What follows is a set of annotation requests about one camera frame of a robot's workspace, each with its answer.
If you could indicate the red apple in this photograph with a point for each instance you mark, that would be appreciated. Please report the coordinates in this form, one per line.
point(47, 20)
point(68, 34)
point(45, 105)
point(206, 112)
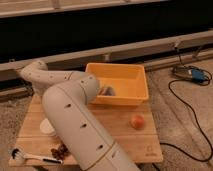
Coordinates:
point(137, 122)

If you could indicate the yellow plastic bin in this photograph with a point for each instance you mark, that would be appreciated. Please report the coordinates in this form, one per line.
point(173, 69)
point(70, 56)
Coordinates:
point(127, 80)

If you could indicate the white dish brush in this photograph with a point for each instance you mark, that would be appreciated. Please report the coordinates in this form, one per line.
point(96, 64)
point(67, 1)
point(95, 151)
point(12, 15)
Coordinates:
point(21, 157)

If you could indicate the blue grey power device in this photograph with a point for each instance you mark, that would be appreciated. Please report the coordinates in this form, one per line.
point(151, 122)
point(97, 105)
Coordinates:
point(189, 73)

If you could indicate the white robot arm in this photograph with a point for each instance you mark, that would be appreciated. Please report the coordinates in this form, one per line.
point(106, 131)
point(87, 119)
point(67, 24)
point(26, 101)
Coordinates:
point(65, 95)

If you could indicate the bunch of dark grapes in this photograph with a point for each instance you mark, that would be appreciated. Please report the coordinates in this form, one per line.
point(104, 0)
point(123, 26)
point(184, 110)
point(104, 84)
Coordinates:
point(60, 153)

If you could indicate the grey object in bin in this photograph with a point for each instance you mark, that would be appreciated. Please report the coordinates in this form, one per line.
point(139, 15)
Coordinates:
point(107, 91)

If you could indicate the white cup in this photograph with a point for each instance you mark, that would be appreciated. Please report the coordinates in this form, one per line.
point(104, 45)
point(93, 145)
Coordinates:
point(46, 128)

